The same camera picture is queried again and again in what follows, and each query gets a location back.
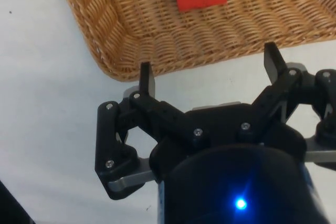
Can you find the brown wicker basket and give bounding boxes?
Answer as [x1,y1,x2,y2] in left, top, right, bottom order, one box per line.
[55,0,336,82]

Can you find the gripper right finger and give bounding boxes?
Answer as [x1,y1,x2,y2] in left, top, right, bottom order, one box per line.
[237,42,336,146]

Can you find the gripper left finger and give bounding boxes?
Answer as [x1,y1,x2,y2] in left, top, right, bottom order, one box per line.
[94,62,210,201]

